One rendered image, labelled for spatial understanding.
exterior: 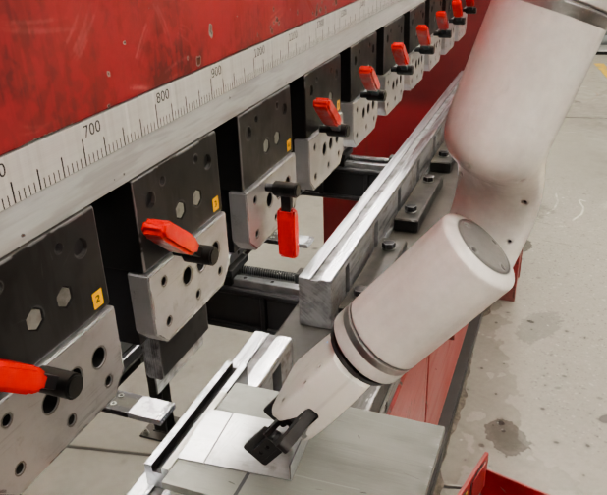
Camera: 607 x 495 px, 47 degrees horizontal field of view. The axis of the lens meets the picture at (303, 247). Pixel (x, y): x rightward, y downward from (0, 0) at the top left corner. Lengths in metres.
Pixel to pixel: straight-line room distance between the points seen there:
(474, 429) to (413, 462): 1.62
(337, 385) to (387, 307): 0.09
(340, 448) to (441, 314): 0.25
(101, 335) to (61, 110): 0.18
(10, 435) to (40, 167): 0.18
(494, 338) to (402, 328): 2.24
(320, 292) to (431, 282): 0.61
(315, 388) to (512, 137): 0.29
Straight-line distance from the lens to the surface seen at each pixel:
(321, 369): 0.67
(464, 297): 0.60
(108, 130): 0.56
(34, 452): 0.55
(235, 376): 0.91
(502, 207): 0.67
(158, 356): 0.74
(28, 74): 0.49
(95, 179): 0.55
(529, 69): 0.56
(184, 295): 0.68
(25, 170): 0.49
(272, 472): 0.78
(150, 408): 0.88
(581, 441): 2.44
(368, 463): 0.79
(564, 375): 2.71
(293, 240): 0.84
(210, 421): 0.85
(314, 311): 1.22
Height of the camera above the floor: 1.54
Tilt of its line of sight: 26 degrees down
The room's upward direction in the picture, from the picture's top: 2 degrees counter-clockwise
